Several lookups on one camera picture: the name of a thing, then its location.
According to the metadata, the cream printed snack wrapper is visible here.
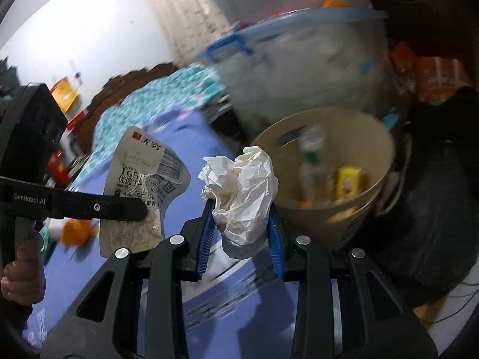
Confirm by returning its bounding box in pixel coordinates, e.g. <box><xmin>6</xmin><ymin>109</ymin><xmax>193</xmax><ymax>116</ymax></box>
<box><xmin>99</xmin><ymin>127</ymin><xmax>191</xmax><ymax>258</ymax></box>

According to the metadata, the white paper ball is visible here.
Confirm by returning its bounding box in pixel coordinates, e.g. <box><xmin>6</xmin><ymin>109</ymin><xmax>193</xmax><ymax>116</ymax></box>
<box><xmin>197</xmin><ymin>146</ymin><xmax>278</xmax><ymax>248</ymax></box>

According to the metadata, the beige trash basket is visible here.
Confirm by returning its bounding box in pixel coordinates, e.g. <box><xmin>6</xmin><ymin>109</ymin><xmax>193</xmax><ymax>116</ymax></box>
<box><xmin>252</xmin><ymin>107</ymin><xmax>395</xmax><ymax>250</ymax></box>

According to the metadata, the person's left hand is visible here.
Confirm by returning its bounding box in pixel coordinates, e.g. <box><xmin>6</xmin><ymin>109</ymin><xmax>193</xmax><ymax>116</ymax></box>
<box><xmin>1</xmin><ymin>232</ymin><xmax>46</xmax><ymax>306</ymax></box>

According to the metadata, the dark wooden headboard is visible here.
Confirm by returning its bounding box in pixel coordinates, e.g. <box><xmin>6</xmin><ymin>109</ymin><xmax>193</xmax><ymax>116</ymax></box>
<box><xmin>70</xmin><ymin>63</ymin><xmax>178</xmax><ymax>156</ymax></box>

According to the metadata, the yellow packet in basket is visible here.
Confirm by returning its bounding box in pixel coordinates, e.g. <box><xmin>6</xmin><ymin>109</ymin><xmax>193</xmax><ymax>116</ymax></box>
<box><xmin>334</xmin><ymin>166</ymin><xmax>362</xmax><ymax>201</ymax></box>

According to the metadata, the plastic bottle in basket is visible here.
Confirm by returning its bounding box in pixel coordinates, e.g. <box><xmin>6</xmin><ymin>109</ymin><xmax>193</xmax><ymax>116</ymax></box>
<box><xmin>298</xmin><ymin>123</ymin><xmax>331</xmax><ymax>205</ymax></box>

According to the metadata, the teal patterned quilt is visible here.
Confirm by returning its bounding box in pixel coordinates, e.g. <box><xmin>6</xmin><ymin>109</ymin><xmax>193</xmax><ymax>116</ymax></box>
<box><xmin>68</xmin><ymin>63</ymin><xmax>225</xmax><ymax>191</ymax></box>

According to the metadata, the beige patterned curtain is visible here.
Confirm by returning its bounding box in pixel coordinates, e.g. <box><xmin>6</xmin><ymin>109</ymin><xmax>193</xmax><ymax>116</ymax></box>
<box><xmin>148</xmin><ymin>0</ymin><xmax>231</xmax><ymax>66</ymax></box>

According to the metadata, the orange wall calendar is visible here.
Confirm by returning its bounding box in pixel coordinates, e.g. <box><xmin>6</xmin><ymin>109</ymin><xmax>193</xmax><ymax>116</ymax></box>
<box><xmin>49</xmin><ymin>76</ymin><xmax>78</xmax><ymax>113</ymax></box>

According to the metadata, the clear bin blue handle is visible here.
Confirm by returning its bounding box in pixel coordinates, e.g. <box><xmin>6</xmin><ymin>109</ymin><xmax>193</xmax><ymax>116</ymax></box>
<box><xmin>198</xmin><ymin>7</ymin><xmax>394</xmax><ymax>138</ymax></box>

